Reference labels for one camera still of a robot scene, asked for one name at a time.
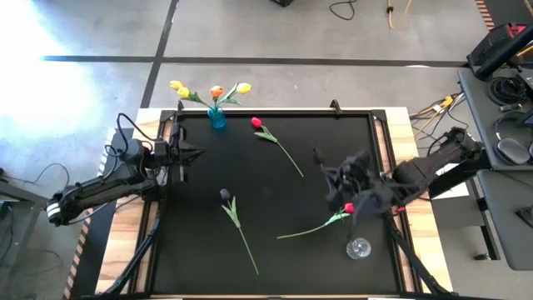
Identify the black diagonal strut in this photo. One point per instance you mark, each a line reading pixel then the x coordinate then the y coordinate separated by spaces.
pixel 412 258
pixel 133 260

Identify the grey metal stand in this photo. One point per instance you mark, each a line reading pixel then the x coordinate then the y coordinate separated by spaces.
pixel 21 198

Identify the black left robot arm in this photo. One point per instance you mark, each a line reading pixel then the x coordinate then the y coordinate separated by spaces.
pixel 104 189

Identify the clear glass vase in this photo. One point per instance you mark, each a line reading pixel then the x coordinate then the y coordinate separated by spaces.
pixel 359 248

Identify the red tulip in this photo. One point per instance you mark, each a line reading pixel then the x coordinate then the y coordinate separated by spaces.
pixel 256 122
pixel 349 208

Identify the black wedge object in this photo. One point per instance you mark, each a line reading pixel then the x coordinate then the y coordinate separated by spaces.
pixel 526 216

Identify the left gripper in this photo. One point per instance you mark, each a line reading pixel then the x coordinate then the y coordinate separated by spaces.
pixel 168 153

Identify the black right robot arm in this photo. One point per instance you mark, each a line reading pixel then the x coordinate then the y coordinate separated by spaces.
pixel 433 166

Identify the yellow tulip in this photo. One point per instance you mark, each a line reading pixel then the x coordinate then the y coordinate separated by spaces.
pixel 183 92
pixel 175 85
pixel 243 88

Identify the grey side desk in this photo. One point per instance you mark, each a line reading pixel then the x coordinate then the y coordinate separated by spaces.
pixel 508 241
pixel 479 108

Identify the black bar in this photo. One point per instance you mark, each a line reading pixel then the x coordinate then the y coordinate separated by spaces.
pixel 499 56

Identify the black caster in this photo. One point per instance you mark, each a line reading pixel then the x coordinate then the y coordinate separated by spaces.
pixel 483 256

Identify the black clamp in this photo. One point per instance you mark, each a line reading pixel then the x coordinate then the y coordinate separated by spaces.
pixel 180 107
pixel 335 107

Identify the black and red case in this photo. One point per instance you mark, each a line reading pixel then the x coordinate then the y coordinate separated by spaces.
pixel 485 46

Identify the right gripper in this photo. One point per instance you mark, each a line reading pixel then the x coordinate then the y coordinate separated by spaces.
pixel 366 183

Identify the small red clip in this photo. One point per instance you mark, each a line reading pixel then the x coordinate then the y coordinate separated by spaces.
pixel 399 209

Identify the orange tulip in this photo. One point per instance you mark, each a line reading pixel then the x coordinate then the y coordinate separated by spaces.
pixel 216 91

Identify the black mat striped edge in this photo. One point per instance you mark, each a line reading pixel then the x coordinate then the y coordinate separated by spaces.
pixel 89 250

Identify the black tulip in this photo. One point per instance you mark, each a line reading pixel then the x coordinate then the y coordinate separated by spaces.
pixel 225 194

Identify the blue glass vase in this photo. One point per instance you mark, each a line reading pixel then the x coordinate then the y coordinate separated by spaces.
pixel 217 118

